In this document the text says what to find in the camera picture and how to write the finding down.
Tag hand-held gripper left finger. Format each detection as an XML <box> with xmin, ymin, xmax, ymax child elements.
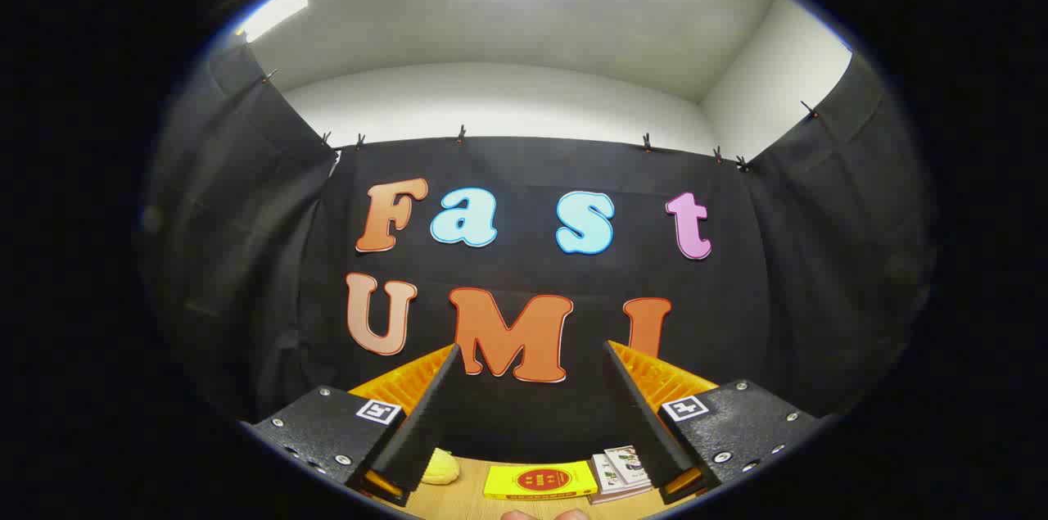
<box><xmin>240</xmin><ymin>344</ymin><xmax>463</xmax><ymax>508</ymax></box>

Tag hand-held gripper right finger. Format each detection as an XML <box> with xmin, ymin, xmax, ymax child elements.
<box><xmin>603</xmin><ymin>340</ymin><xmax>828</xmax><ymax>506</ymax></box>

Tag yellow round plush cushion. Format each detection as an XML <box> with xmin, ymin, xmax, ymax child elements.
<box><xmin>422</xmin><ymin>448</ymin><xmax>461</xmax><ymax>486</ymax></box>

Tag white book with printed cover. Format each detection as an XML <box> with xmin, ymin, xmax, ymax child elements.
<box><xmin>591</xmin><ymin>453</ymin><xmax>648</xmax><ymax>496</ymax></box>

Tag plain white book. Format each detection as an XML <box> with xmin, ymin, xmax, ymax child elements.
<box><xmin>589</xmin><ymin>487</ymin><xmax>654</xmax><ymax>504</ymax></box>

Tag yellow book with red circle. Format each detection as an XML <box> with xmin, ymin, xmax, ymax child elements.
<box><xmin>483</xmin><ymin>460</ymin><xmax>599</xmax><ymax>501</ymax></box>

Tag black backdrop cloth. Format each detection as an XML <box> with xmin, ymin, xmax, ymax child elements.
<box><xmin>139</xmin><ymin>41</ymin><xmax>934</xmax><ymax>468</ymax></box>

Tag row of black cloth clips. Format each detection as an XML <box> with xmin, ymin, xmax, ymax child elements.
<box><xmin>260</xmin><ymin>68</ymin><xmax>821</xmax><ymax>174</ymax></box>

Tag ceiling light panel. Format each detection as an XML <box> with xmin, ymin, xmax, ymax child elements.
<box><xmin>236</xmin><ymin>0</ymin><xmax>312</xmax><ymax>44</ymax></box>

